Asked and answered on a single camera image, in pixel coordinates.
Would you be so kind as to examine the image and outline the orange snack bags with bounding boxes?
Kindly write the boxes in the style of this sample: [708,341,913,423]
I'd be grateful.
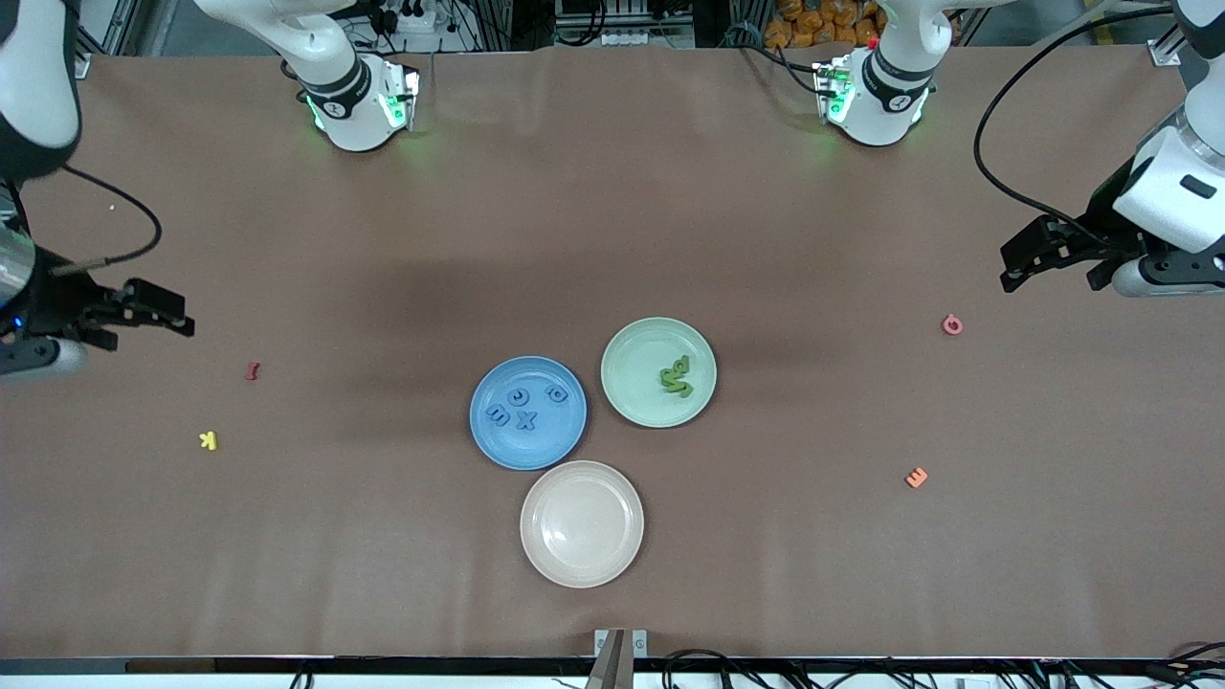
[764,0,883,49]

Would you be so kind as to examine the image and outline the white power strip with plugs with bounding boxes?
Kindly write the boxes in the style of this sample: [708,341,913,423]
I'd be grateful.
[368,0,436,34]

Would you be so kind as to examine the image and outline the blue plate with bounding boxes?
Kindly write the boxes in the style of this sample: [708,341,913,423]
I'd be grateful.
[469,356,588,471]

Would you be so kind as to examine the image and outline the green plate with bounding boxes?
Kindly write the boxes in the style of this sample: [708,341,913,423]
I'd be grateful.
[600,317,718,429]

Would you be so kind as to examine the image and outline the brown table cover sheet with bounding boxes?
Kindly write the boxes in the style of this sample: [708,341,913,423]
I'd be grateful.
[0,46,1225,661]

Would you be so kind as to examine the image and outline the long white power strip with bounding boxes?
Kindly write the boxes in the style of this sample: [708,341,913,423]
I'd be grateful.
[601,29,695,47]

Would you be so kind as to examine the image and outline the beige plate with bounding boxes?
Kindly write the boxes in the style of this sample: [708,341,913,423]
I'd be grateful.
[520,460,645,589]

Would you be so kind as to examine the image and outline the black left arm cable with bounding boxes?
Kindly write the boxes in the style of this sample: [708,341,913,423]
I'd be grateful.
[973,5,1183,250]

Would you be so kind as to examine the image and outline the aluminium frame post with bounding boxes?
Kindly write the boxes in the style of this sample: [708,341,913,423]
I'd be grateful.
[75,24,106,79]
[1148,19,1192,68]

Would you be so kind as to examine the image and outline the black table edge rail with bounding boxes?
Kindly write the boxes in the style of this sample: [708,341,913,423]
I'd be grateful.
[0,656,1225,677]

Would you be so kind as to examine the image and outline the black cable bundle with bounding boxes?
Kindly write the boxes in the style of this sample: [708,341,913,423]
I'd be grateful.
[660,649,1225,689]

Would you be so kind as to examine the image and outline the metal table edge bracket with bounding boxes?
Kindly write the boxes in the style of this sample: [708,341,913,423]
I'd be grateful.
[593,628,649,689]

